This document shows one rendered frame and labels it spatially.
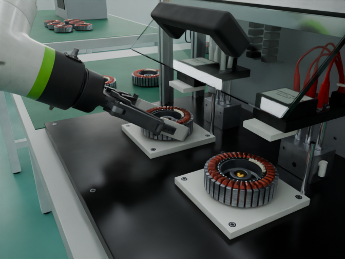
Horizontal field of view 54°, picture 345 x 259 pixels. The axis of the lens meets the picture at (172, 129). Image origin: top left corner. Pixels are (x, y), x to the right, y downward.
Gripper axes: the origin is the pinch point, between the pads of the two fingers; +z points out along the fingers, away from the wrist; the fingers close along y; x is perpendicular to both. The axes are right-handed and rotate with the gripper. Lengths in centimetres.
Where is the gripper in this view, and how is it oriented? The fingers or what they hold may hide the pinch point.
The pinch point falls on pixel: (166, 121)
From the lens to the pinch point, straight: 71.1
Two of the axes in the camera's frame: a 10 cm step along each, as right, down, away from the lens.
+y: -4.5, -3.8, 8.1
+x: -4.4, 8.8, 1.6
